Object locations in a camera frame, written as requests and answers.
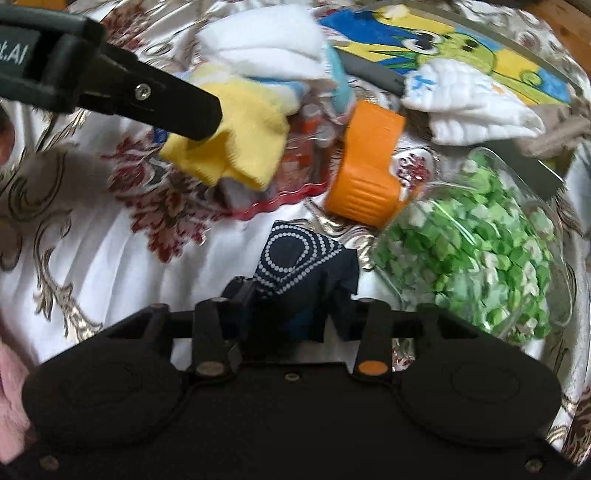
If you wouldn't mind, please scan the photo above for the navy dotted cloth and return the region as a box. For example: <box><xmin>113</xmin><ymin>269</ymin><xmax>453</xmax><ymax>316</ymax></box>
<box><xmin>243</xmin><ymin>221</ymin><xmax>360</xmax><ymax>360</ymax></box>

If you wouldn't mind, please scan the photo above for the yellow sock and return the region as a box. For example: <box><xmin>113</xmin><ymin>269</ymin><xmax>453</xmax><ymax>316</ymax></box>
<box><xmin>160</xmin><ymin>77</ymin><xmax>290</xmax><ymax>191</ymax></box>

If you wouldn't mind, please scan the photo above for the glass jar of green stars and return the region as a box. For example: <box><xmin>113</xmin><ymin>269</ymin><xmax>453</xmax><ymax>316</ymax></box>
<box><xmin>372</xmin><ymin>147</ymin><xmax>572</xmax><ymax>346</ymax></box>

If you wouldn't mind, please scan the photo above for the clear box of small bottles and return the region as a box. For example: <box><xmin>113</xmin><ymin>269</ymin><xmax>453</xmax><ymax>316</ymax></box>
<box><xmin>214</xmin><ymin>103</ymin><xmax>339</xmax><ymax>221</ymax></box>

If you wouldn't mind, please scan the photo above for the pink blanket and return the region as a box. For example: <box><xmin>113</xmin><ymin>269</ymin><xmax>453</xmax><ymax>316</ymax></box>
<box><xmin>0</xmin><ymin>342</ymin><xmax>37</xmax><ymax>464</ymax></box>

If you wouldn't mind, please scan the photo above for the white cloth with blue mark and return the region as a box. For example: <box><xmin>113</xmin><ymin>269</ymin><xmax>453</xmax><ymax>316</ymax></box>
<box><xmin>402</xmin><ymin>59</ymin><xmax>546</xmax><ymax>146</ymax></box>

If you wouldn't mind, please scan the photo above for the cartoon painted tray box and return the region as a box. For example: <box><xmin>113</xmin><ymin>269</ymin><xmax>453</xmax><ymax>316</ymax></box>
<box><xmin>317</xmin><ymin>0</ymin><xmax>585</xmax><ymax>202</ymax></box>

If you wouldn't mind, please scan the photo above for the beige drawstring pouch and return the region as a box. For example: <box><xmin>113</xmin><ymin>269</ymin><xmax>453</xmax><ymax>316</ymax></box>
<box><xmin>514</xmin><ymin>104</ymin><xmax>590</xmax><ymax>160</ymax></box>

